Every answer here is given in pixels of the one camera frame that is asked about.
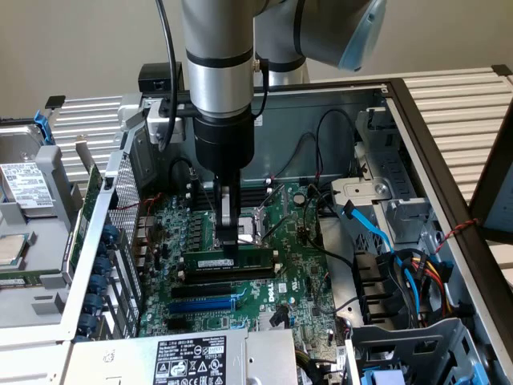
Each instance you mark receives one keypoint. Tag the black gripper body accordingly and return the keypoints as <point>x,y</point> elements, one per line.
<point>224,140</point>

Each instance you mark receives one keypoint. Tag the green RAM stick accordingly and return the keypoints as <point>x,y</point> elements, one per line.
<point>20,280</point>
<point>256,258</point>

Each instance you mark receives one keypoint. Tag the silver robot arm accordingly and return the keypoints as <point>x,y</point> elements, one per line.
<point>216,40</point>

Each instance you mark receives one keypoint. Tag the CPU socket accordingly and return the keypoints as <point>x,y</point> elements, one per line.
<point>248,226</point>

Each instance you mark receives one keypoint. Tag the long black expansion slot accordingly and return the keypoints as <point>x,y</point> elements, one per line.
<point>200,290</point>

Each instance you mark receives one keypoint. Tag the open metal PC case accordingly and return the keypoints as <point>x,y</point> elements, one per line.
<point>288,140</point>

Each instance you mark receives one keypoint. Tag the metal socket cover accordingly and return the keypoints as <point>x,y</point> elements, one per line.
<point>276,198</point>

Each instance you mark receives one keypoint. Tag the green motherboard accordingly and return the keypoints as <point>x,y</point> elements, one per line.
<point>296,248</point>

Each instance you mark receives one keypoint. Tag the blue expansion slot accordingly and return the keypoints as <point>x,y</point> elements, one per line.
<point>200,307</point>

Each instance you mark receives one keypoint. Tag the coin battery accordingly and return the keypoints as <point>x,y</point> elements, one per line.
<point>299,198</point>

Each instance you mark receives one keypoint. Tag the silver chipset heatsink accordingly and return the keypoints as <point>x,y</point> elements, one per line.
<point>264,321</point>

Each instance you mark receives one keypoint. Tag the short black expansion slot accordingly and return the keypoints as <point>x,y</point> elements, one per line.
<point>177,325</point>

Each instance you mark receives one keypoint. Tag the black plastic box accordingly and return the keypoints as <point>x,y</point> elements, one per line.
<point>152,74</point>

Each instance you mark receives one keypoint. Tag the silver power supply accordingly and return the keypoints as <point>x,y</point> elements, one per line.
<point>200,357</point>

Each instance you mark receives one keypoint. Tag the blue card retention clip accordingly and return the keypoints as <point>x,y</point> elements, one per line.
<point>101,265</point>
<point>86,323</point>
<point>109,232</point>
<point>93,302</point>
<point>97,283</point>

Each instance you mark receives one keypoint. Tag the metal disk bay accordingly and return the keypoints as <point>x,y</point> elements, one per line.
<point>360,188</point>

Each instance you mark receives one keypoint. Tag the green graphics card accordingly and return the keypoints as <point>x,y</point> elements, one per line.
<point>90,192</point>

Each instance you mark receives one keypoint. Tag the black table end cap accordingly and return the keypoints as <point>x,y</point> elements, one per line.
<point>502,70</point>
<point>55,102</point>

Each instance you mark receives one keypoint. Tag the grey parts rack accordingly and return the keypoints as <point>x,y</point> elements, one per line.
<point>48,224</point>

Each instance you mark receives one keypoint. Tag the blue plastic drive carrier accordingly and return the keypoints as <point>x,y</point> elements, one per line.
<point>382,378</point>

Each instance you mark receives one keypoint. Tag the hard disk with white label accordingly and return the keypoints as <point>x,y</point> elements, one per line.
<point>24,188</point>

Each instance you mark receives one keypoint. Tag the silver CPU chip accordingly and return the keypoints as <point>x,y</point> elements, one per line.
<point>12,248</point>

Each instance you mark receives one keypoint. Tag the grey metal drive cage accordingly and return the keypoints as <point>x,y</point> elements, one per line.
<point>449,333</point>

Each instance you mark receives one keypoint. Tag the dark framed panel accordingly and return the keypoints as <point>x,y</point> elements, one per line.
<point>487,192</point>

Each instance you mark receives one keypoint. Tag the blue plastic tab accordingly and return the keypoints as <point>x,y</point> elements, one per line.
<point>480,373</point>

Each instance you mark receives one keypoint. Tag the blue disk rail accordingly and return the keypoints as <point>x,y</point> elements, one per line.
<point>44,128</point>

